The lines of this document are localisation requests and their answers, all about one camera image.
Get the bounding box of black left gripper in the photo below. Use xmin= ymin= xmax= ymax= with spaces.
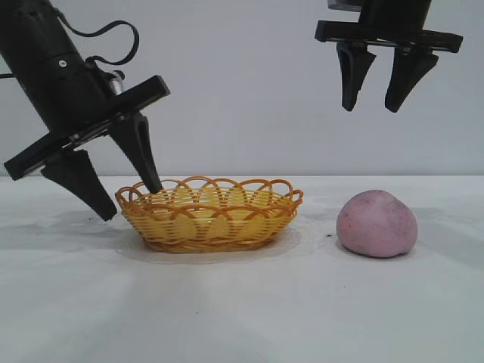
xmin=2 ymin=36 xmax=170 ymax=222

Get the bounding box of yellow woven plastic basket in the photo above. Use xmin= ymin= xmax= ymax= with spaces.
xmin=115 ymin=175 xmax=305 ymax=253

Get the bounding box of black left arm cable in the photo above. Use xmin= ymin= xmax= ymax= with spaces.
xmin=71 ymin=20 xmax=140 ymax=65

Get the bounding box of pink peach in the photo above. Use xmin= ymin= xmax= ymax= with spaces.
xmin=336 ymin=190 xmax=420 ymax=258

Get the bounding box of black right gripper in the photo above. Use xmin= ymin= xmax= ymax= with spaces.
xmin=314 ymin=0 xmax=464 ymax=113

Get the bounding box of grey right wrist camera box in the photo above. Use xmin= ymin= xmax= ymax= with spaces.
xmin=327 ymin=0 xmax=364 ymax=11

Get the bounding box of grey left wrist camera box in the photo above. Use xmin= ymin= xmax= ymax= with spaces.
xmin=107 ymin=70 xmax=126 ymax=95

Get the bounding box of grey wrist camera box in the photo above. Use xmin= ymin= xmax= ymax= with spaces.
xmin=107 ymin=70 xmax=126 ymax=95
xmin=327 ymin=0 xmax=364 ymax=11

